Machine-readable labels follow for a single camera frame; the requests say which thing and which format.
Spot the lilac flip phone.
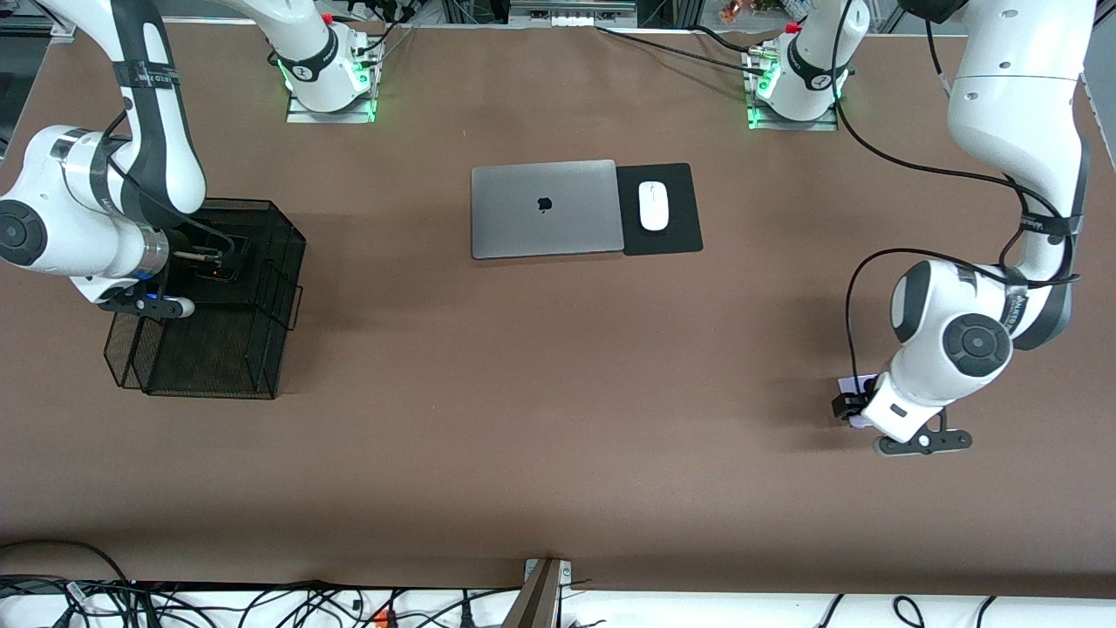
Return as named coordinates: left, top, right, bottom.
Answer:
left=836, top=374, right=880, bottom=430

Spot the black flip phone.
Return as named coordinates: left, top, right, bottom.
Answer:
left=205, top=250, right=252, bottom=284

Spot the black mouse pad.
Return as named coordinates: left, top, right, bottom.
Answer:
left=616, top=162, right=704, bottom=257

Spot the white computer mouse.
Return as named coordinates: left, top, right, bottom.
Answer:
left=638, top=181, right=670, bottom=232

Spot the silver closed laptop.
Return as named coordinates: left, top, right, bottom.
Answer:
left=471, top=159, right=625, bottom=261

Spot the grey power strip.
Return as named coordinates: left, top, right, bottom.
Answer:
left=510, top=0, right=637, bottom=27

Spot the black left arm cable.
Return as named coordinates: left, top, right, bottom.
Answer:
left=833, top=0, right=1082, bottom=402

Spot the black wire mesh organizer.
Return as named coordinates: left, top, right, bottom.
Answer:
left=103, top=197, right=308, bottom=400

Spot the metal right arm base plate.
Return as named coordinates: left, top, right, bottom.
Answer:
left=286, top=35, right=379, bottom=124

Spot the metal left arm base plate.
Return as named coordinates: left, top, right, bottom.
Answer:
left=745, top=44, right=840, bottom=132

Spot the thick black looping cable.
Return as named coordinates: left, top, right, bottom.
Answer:
left=0, top=538, right=132, bottom=585

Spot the grey metal camera post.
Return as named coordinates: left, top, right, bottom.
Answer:
left=501, top=558, right=574, bottom=628

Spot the black cable on table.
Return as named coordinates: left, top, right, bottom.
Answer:
left=595, top=24, right=768, bottom=72

